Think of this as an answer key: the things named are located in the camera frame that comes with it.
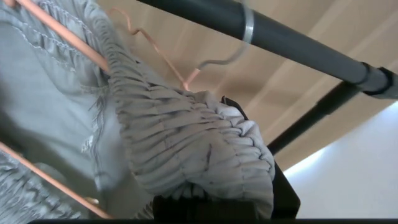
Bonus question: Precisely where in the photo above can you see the pale grey shorts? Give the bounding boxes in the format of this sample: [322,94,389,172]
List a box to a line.
[0,0,276,220]

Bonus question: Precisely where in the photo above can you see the black clothes rack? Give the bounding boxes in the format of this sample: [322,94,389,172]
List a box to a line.
[136,0,398,156]

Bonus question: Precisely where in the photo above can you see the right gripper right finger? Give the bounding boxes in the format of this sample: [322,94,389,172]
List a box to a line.
[221,96,301,219]

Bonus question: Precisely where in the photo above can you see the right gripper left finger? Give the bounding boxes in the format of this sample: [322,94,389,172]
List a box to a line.
[152,195,218,220]

